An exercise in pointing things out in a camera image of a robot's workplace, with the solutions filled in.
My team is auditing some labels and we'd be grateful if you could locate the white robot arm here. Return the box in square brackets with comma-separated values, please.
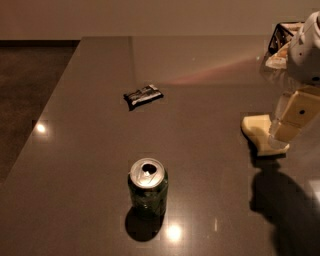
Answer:
[265, 12, 320, 152]

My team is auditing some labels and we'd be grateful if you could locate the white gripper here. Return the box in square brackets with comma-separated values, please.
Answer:
[268, 33, 320, 150]

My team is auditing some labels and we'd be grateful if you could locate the yellow sponge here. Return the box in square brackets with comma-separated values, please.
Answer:
[241, 114, 289, 157]

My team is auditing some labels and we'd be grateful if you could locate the snack bag in background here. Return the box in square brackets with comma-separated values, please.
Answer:
[265, 22, 303, 69]

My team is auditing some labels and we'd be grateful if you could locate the black rxbar chocolate wrapper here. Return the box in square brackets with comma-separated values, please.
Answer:
[123, 84, 164, 111]

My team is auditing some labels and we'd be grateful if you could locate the green soda can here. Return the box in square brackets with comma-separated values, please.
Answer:
[128, 158, 169, 219]

